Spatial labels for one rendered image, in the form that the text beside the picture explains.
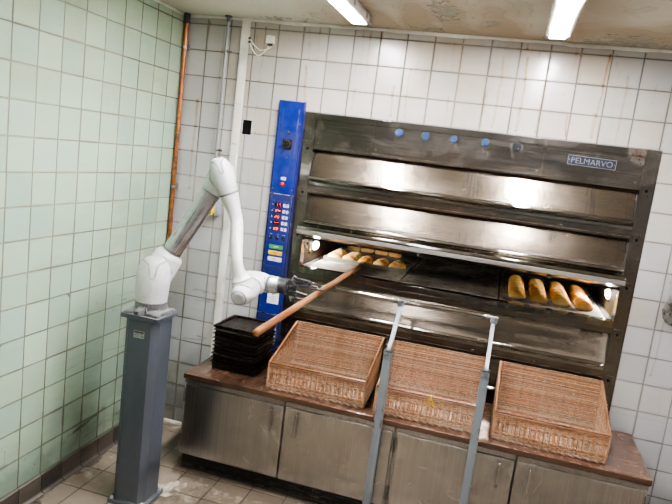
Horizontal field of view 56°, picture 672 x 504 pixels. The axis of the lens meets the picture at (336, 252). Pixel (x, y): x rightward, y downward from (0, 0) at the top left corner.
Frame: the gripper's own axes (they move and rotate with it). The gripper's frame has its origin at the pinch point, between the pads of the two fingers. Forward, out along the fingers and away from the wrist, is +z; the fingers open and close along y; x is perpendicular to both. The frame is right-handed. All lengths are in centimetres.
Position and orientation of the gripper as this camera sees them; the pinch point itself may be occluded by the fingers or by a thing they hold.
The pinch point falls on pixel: (317, 292)
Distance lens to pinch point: 314.7
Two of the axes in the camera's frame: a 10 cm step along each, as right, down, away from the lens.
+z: 9.6, 1.6, -2.5
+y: -1.2, 9.8, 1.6
